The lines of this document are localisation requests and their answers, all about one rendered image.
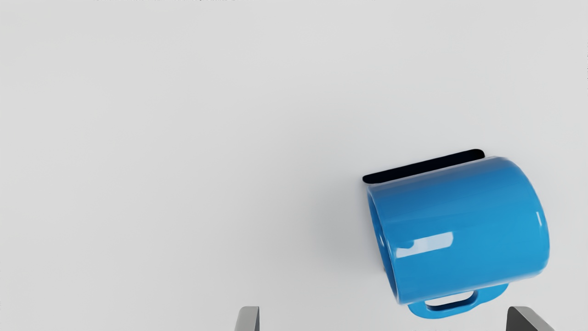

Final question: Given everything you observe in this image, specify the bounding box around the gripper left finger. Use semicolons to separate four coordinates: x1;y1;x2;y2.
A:
234;306;260;331

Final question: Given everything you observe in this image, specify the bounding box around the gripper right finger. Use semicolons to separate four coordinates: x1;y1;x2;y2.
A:
506;306;555;331

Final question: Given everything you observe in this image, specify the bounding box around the blue glossy mug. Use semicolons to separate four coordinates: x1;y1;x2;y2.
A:
367;156;551;320

